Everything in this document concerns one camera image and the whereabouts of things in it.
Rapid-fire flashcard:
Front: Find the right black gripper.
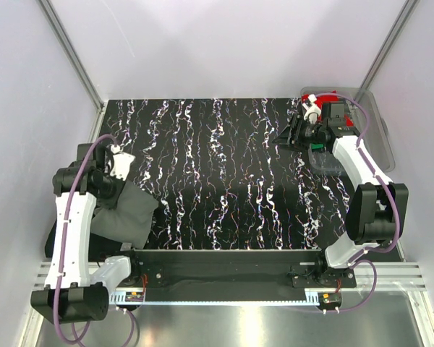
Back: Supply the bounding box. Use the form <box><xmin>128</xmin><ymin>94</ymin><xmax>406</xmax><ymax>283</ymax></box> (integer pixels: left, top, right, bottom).
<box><xmin>271</xmin><ymin>113</ymin><xmax>326</xmax><ymax>153</ymax></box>

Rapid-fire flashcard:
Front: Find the grey t shirt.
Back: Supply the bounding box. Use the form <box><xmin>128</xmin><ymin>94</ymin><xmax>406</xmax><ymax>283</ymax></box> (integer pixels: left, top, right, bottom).
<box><xmin>90</xmin><ymin>181</ymin><xmax>159</xmax><ymax>249</ymax></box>

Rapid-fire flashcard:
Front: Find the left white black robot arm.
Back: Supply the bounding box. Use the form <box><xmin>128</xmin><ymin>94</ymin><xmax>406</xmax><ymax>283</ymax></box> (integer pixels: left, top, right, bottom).
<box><xmin>30</xmin><ymin>142</ymin><xmax>142</xmax><ymax>325</ymax></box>

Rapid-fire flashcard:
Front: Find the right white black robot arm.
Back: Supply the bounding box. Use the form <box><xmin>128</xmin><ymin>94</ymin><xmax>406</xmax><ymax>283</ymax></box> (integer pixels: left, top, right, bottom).
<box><xmin>273</xmin><ymin>95</ymin><xmax>409</xmax><ymax>287</ymax></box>

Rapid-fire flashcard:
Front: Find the green t shirt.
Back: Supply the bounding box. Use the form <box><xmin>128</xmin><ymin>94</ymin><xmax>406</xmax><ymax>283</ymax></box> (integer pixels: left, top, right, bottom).
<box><xmin>310</xmin><ymin>144</ymin><xmax>324</xmax><ymax>150</ymax></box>

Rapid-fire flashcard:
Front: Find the red t shirt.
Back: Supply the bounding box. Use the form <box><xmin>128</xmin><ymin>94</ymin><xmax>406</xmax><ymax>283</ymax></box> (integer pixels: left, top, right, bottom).
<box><xmin>301</xmin><ymin>90</ymin><xmax>354</xmax><ymax>126</ymax></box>

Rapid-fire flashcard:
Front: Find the black folded t shirt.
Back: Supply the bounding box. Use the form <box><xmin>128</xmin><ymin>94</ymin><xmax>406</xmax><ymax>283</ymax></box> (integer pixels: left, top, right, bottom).
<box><xmin>44</xmin><ymin>224</ymin><xmax>122</xmax><ymax>262</ymax></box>

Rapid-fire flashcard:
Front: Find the clear plastic bin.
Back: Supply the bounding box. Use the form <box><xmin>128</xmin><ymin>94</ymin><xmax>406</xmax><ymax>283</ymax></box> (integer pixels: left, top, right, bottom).
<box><xmin>301</xmin><ymin>87</ymin><xmax>395</xmax><ymax>176</ymax></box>

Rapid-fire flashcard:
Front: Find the black marble pattern mat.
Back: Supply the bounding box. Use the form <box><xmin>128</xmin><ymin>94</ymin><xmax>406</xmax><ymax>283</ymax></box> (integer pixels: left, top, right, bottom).
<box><xmin>59</xmin><ymin>97</ymin><xmax>402</xmax><ymax>263</ymax></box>

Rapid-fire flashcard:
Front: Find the left small connector board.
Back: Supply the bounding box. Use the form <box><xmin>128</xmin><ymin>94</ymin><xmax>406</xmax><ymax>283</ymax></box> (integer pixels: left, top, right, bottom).
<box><xmin>125</xmin><ymin>291</ymin><xmax>145</xmax><ymax>302</ymax></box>

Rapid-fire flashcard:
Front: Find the small connector board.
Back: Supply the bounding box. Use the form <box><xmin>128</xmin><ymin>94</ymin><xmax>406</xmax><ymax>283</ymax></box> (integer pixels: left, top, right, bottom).
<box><xmin>125</xmin><ymin>291</ymin><xmax>145</xmax><ymax>302</ymax></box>
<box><xmin>318</xmin><ymin>291</ymin><xmax>342</xmax><ymax>312</ymax></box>

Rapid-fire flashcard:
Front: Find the right small connector board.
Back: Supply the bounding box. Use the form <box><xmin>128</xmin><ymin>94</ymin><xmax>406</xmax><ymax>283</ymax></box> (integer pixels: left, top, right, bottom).
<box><xmin>318</xmin><ymin>291</ymin><xmax>342</xmax><ymax>312</ymax></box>

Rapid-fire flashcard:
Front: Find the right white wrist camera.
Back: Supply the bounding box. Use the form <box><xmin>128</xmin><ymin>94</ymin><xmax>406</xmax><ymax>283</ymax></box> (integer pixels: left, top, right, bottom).
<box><xmin>302</xmin><ymin>94</ymin><xmax>321</xmax><ymax>124</ymax></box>

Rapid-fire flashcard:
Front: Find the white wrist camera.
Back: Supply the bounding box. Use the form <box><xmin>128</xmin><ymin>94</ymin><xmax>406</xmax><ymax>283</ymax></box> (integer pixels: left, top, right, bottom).
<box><xmin>108</xmin><ymin>145</ymin><xmax>135</xmax><ymax>181</ymax></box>
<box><xmin>302</xmin><ymin>94</ymin><xmax>321</xmax><ymax>124</ymax></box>

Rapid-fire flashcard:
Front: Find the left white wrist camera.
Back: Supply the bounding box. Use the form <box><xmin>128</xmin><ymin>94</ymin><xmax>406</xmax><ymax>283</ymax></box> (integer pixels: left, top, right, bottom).
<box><xmin>108</xmin><ymin>145</ymin><xmax>135</xmax><ymax>181</ymax></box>

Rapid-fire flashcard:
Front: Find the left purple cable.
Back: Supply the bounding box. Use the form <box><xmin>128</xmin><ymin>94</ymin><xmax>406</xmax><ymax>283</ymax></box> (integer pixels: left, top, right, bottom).
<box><xmin>52</xmin><ymin>134</ymin><xmax>140</xmax><ymax>344</ymax></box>

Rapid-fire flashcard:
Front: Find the purple cable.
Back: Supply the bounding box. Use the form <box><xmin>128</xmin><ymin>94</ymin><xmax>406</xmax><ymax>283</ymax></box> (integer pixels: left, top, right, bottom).
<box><xmin>52</xmin><ymin>134</ymin><xmax>140</xmax><ymax>344</ymax></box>
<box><xmin>316</xmin><ymin>93</ymin><xmax>401</xmax><ymax>314</ymax></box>

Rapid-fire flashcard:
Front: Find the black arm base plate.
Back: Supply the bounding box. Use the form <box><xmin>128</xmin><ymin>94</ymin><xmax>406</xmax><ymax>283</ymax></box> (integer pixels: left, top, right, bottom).
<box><xmin>134</xmin><ymin>250</ymin><xmax>357</xmax><ymax>305</ymax></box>

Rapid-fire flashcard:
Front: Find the left white cable duct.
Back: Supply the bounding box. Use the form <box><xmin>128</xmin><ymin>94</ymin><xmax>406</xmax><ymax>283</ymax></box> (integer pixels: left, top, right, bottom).
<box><xmin>109</xmin><ymin>291</ymin><xmax>143</xmax><ymax>306</ymax></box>

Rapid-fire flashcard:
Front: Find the white cable duct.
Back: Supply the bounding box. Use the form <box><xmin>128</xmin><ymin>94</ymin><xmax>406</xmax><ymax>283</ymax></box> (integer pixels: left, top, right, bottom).
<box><xmin>109</xmin><ymin>291</ymin><xmax>143</xmax><ymax>306</ymax></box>
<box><xmin>305</xmin><ymin>288</ymin><xmax>320</xmax><ymax>306</ymax></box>

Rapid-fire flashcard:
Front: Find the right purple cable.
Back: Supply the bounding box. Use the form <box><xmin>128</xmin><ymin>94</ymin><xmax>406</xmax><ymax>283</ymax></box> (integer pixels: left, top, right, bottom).
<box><xmin>316</xmin><ymin>93</ymin><xmax>401</xmax><ymax>314</ymax></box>

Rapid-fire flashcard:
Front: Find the left aluminium frame post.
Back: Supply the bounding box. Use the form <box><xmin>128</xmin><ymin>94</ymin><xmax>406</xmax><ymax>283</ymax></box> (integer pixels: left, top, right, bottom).
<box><xmin>38</xmin><ymin>0</ymin><xmax>108</xmax><ymax>111</ymax></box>

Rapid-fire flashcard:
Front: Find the aluminium frame post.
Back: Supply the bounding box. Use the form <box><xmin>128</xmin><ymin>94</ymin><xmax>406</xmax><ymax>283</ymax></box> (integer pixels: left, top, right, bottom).
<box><xmin>38</xmin><ymin>0</ymin><xmax>108</xmax><ymax>111</ymax></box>
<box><xmin>354</xmin><ymin>0</ymin><xmax>420</xmax><ymax>101</ymax></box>

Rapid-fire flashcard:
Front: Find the right white cable duct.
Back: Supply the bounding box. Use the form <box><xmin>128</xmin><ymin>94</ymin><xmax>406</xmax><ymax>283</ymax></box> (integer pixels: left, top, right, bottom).
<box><xmin>305</xmin><ymin>288</ymin><xmax>320</xmax><ymax>306</ymax></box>

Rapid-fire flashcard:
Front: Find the right aluminium frame post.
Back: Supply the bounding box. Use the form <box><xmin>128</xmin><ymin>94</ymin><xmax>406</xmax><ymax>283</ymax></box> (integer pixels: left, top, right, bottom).
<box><xmin>354</xmin><ymin>0</ymin><xmax>420</xmax><ymax>101</ymax></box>

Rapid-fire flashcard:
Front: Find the front aluminium rail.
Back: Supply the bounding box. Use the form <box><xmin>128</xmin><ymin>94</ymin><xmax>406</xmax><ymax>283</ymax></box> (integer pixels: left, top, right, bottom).
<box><xmin>32</xmin><ymin>262</ymin><xmax>428</xmax><ymax>292</ymax></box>

